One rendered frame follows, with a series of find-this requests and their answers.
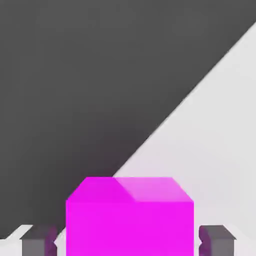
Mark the small magenta cube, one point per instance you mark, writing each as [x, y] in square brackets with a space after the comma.
[130, 226]

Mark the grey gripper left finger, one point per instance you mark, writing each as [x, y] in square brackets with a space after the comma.
[33, 246]

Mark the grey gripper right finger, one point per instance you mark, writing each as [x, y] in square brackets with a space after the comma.
[222, 246]

